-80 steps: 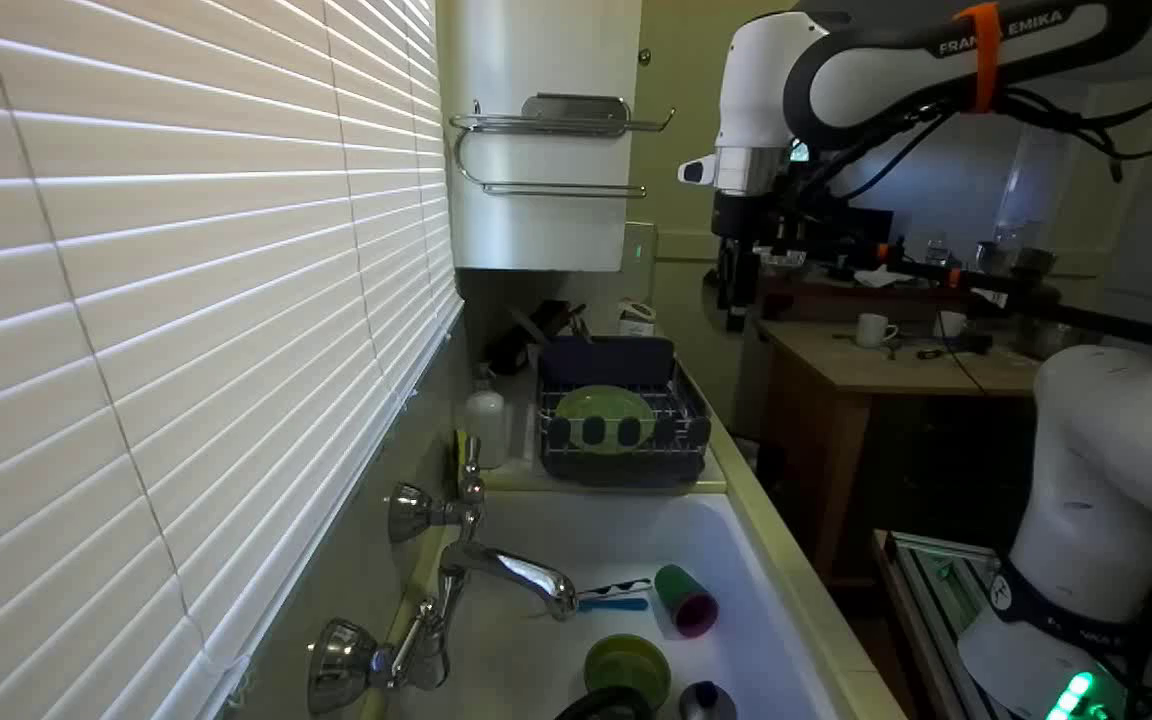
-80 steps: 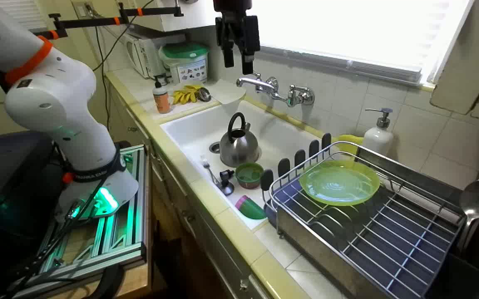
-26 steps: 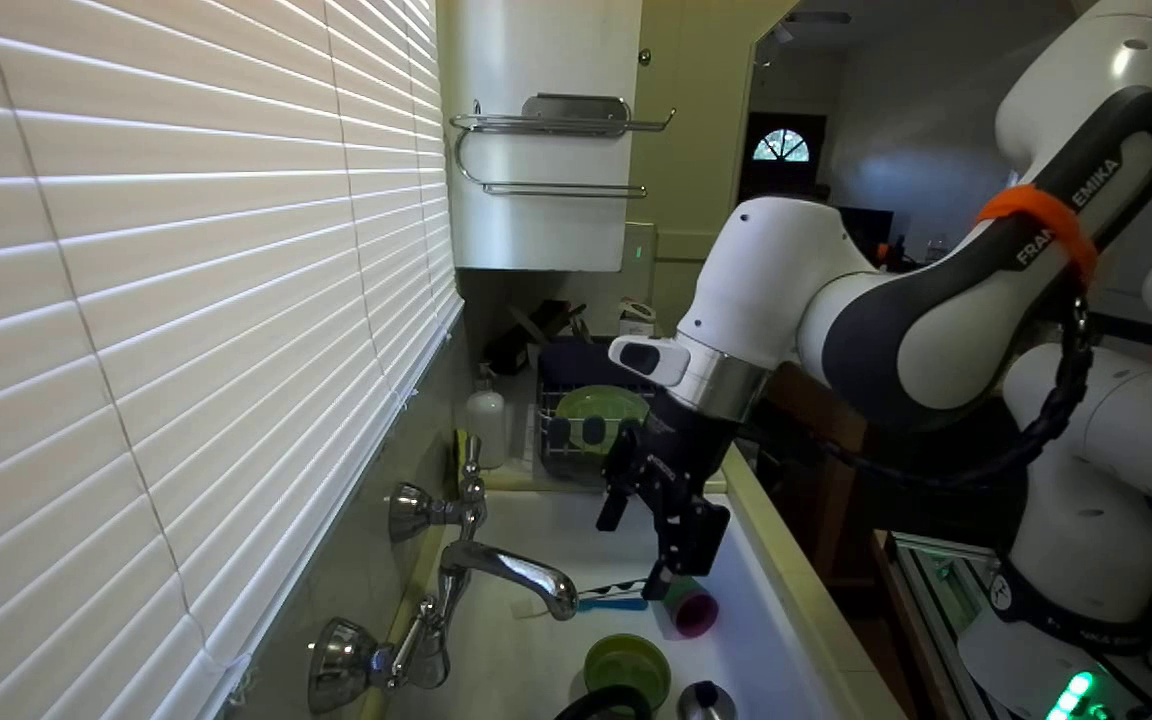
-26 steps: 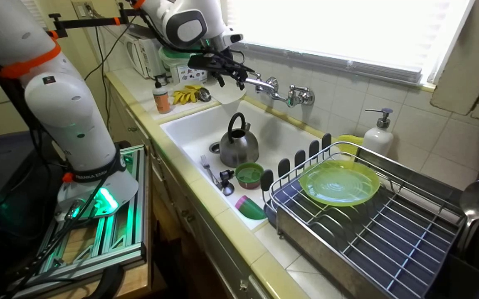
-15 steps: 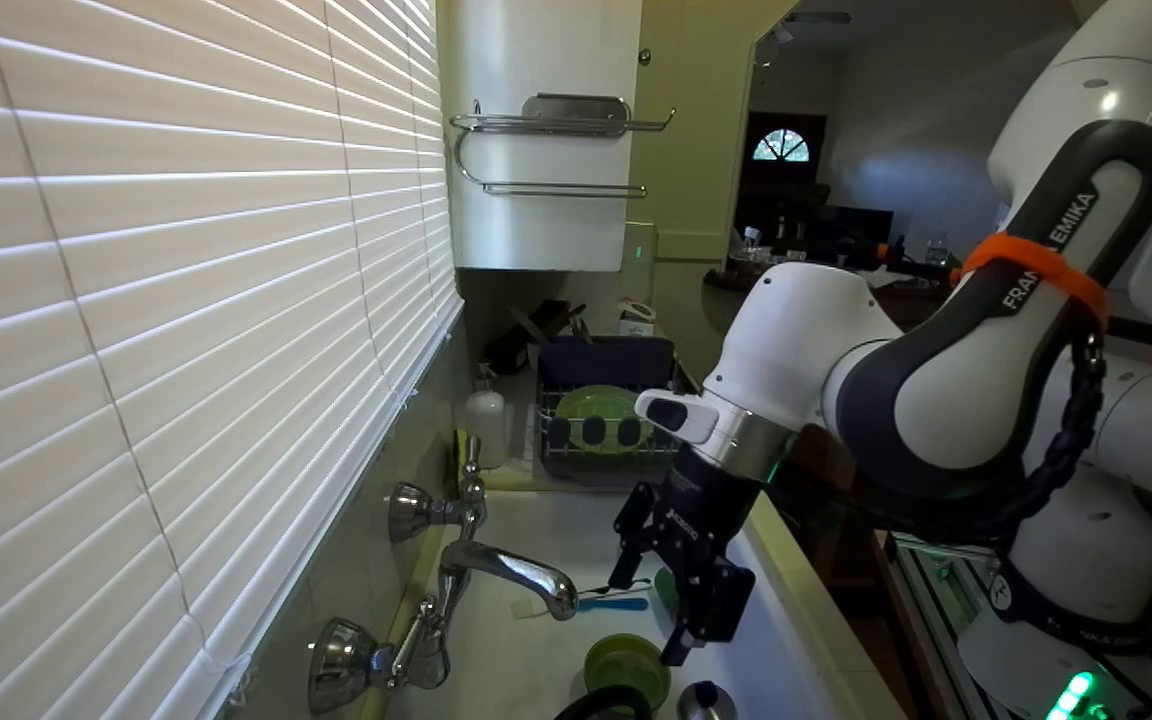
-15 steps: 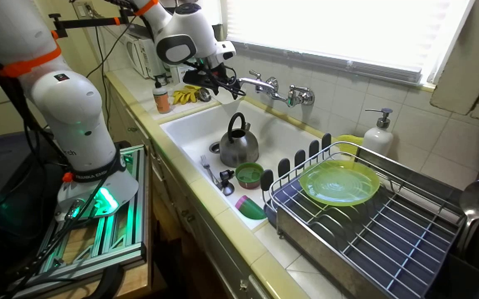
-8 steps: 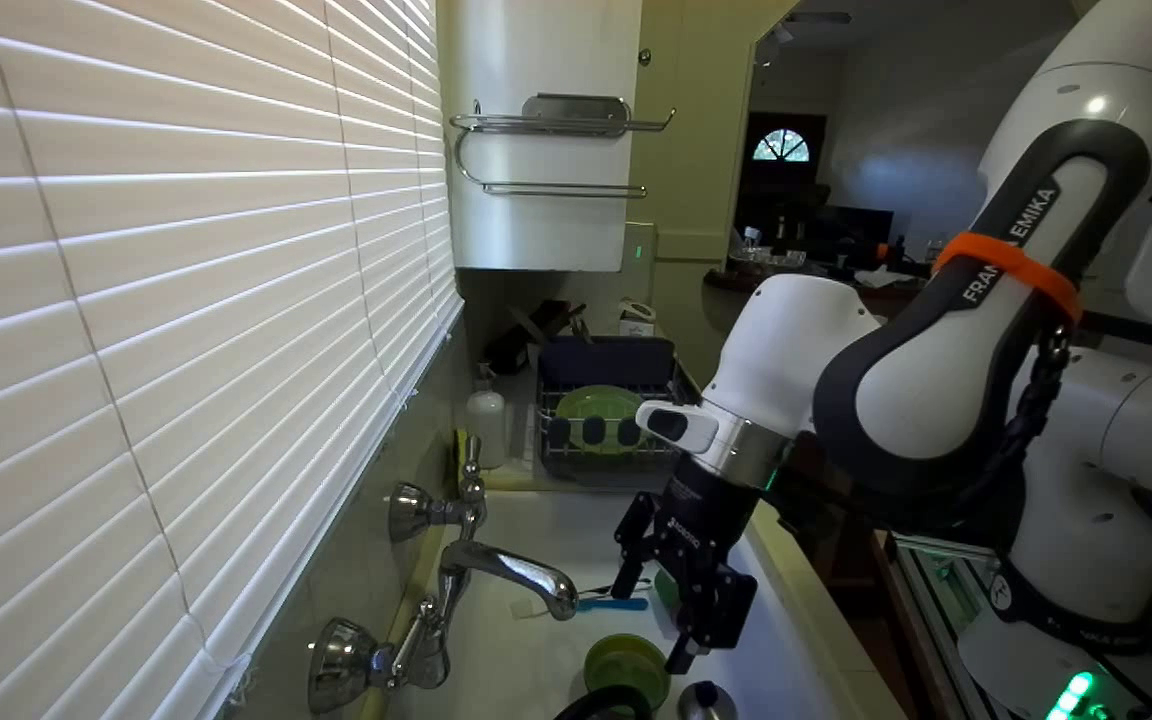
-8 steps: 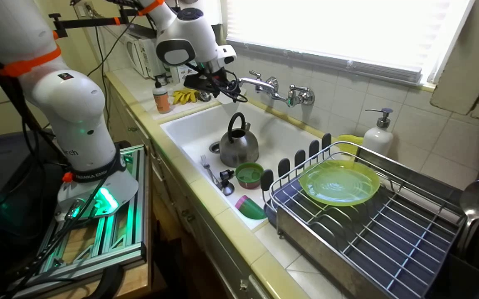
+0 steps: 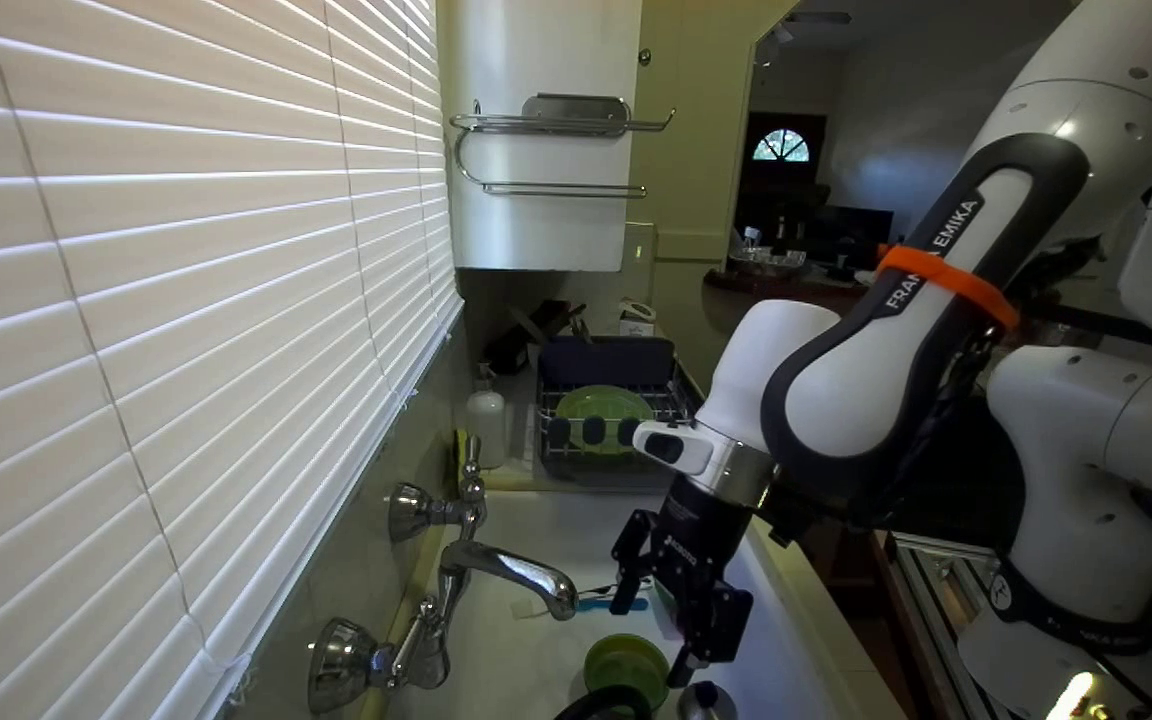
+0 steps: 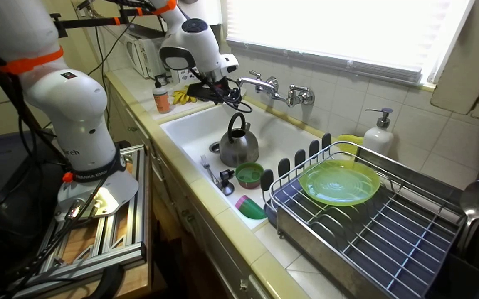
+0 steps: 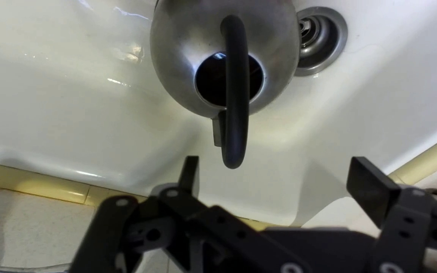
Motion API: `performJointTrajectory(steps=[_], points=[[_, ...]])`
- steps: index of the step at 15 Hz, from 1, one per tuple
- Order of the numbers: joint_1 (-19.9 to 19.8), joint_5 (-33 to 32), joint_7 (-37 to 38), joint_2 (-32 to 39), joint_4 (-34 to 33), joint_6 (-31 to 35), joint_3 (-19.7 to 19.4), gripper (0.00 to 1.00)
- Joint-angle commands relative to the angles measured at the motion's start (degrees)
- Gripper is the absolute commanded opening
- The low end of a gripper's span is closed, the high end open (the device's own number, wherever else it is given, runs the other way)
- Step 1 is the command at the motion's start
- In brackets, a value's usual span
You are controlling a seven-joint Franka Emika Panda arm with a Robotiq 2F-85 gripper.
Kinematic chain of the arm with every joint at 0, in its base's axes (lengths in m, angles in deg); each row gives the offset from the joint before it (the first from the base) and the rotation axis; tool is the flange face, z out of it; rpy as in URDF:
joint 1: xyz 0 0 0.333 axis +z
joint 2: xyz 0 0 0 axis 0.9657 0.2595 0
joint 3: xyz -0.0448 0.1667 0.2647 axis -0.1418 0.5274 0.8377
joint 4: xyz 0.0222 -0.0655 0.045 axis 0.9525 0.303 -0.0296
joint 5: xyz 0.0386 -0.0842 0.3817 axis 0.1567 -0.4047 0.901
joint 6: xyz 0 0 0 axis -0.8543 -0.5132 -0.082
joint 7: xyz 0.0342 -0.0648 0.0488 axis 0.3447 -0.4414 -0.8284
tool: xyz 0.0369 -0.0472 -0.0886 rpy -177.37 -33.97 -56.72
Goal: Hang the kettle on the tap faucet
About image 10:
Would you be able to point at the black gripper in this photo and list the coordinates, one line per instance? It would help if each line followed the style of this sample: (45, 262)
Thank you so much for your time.
(208, 90)

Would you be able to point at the stainless steel kettle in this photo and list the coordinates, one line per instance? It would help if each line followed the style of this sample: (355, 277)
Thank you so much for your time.
(238, 144)

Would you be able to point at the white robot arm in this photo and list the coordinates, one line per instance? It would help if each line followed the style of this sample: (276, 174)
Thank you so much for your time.
(75, 103)

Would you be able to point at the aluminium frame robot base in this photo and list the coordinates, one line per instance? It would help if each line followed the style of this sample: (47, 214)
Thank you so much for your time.
(95, 239)

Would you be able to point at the chrome tap faucet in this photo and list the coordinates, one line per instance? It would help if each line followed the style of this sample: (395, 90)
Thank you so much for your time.
(296, 95)

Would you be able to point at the white kitchen sink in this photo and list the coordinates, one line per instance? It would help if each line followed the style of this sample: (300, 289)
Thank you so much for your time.
(276, 139)

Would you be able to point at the sink drain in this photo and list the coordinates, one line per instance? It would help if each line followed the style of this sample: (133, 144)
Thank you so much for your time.
(215, 148)

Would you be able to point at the yellow rubber gloves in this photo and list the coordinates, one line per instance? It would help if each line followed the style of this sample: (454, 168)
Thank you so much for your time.
(182, 96)

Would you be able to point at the orange soap bottle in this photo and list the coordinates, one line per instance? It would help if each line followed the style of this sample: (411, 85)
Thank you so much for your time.
(162, 96)

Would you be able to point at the small green bowl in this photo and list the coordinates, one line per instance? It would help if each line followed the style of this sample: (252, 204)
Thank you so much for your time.
(248, 174)

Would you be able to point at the dish brush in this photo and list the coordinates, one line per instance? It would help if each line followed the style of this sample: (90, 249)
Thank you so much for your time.
(222, 179)

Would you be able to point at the green plastic cup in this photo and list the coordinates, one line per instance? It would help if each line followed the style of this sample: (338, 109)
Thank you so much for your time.
(248, 208)

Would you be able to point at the yellow sponge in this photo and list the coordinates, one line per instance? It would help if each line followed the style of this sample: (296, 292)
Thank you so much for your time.
(348, 143)

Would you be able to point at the green plastic plate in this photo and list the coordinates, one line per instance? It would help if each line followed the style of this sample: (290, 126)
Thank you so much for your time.
(340, 183)

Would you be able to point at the white soap dispenser bottle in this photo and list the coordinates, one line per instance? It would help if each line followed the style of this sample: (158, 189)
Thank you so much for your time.
(380, 136)

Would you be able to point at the black orange clamp bar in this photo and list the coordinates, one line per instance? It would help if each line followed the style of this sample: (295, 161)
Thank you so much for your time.
(127, 11)

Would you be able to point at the metal dish drying rack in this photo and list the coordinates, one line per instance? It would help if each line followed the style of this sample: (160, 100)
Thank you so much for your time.
(393, 246)

